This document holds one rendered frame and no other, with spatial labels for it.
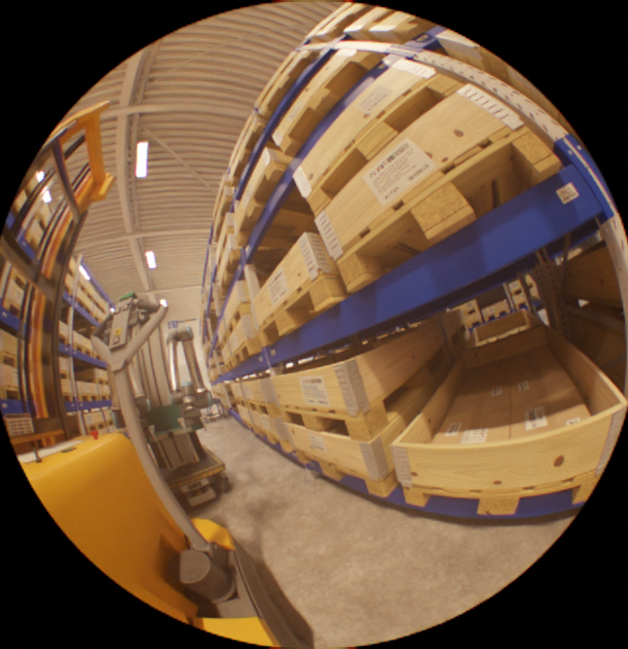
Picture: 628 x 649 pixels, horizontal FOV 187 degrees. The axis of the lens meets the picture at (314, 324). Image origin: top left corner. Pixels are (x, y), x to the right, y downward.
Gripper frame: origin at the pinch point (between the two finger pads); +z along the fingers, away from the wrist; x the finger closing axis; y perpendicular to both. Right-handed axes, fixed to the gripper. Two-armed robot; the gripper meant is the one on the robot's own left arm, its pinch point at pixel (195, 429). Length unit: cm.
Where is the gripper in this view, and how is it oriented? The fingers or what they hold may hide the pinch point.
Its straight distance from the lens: 134.6
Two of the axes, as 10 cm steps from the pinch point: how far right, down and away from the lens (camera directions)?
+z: 4.3, 7.4, -5.2
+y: 4.5, -6.7, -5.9
